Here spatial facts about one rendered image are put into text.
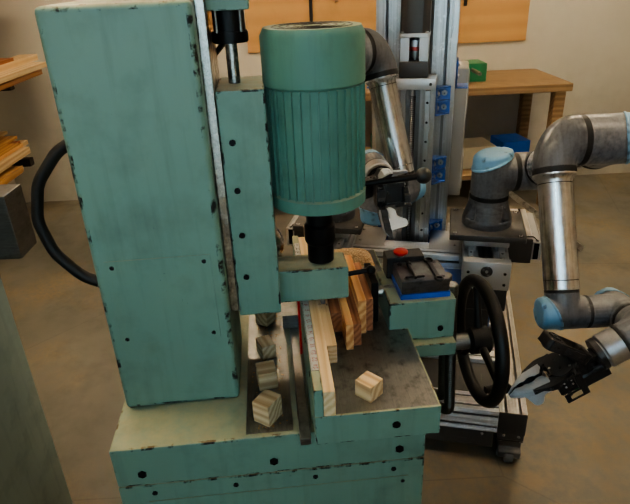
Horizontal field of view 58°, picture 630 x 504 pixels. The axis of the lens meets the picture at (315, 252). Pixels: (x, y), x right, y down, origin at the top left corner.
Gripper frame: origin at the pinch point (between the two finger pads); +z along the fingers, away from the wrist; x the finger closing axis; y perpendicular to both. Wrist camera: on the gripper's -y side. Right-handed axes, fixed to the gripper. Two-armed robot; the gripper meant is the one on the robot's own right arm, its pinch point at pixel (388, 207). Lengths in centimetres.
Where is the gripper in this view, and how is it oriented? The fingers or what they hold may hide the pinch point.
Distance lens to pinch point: 124.5
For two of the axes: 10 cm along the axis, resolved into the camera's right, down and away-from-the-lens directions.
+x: 0.7, 9.0, 4.3
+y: 9.9, -1.0, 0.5
